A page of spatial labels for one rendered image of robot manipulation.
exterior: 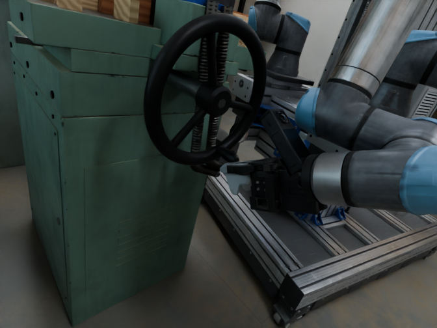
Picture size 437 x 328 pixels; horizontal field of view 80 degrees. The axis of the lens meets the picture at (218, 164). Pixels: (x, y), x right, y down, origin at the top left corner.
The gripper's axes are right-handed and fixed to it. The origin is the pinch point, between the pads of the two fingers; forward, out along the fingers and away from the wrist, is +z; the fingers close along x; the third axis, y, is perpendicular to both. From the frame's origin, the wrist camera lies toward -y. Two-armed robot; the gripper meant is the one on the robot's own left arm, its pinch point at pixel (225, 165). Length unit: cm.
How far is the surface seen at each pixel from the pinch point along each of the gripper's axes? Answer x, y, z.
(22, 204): -25, 13, 115
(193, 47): -2.1, -23.8, 2.6
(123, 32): -12.0, -28.1, 11.1
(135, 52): -9.3, -25.3, 12.7
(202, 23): -8.3, -23.1, -7.6
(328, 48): 325, -106, 114
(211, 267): 32, 51, 50
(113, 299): -10, 45, 54
